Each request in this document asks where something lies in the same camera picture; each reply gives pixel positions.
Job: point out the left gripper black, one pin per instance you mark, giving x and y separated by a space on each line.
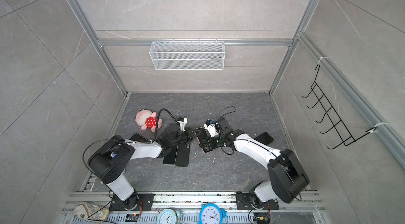
189 131

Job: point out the black phone case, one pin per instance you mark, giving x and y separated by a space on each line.
182 155

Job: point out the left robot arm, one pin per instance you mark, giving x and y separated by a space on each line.
110 160

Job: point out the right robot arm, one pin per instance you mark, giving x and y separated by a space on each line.
287 177

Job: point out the pink plush toy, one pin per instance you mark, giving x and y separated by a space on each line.
147 119

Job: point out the blue alarm clock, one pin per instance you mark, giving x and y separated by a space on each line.
212 214

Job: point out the crumpled patterned cloth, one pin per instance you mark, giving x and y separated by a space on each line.
91 212

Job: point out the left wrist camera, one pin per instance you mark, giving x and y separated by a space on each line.
182 121

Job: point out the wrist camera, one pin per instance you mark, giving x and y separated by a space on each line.
182 121
210 127

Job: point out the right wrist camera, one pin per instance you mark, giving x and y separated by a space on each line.
210 127

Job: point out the dark phone near left wall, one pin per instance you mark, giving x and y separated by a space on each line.
139 138

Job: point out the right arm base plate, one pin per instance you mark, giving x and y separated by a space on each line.
246 201

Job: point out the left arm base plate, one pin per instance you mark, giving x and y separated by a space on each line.
143 201

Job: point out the white wire basket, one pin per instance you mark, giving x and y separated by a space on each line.
188 55

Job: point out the black wall hook rack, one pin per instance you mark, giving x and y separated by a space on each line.
331 114

